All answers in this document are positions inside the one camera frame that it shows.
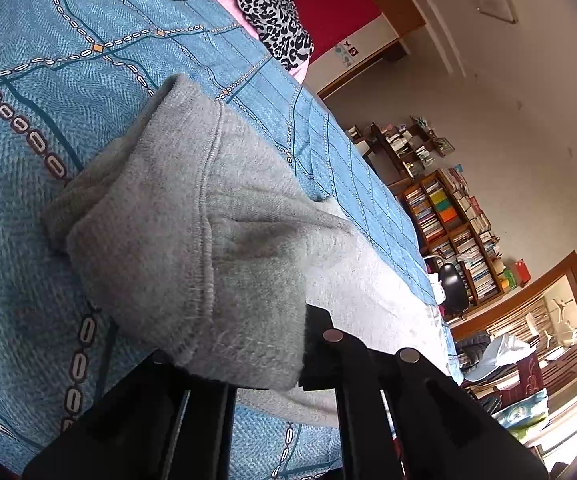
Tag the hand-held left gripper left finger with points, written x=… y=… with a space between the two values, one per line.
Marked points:
x=208 y=420

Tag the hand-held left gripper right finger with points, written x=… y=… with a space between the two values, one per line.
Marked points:
x=318 y=355

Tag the grey sweatshirt garment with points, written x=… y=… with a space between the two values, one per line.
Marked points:
x=168 y=235

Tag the black chair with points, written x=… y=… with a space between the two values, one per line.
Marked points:
x=452 y=280

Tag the wooden bookshelf with books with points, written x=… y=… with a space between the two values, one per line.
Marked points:
x=448 y=230

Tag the light blue cloth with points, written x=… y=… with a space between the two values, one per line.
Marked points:
x=500 y=355

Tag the blue green cushion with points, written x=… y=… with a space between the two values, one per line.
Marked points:
x=523 y=410

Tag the wooden desk with hutch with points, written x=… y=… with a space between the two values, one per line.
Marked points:
x=393 y=150

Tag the red box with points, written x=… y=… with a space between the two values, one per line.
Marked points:
x=521 y=271

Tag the leopard print cloth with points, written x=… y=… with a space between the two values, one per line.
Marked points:
x=263 y=5

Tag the red wardrobe door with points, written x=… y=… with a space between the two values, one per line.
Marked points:
x=328 y=0

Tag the wooden window frame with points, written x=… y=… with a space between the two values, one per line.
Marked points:
x=575 y=265

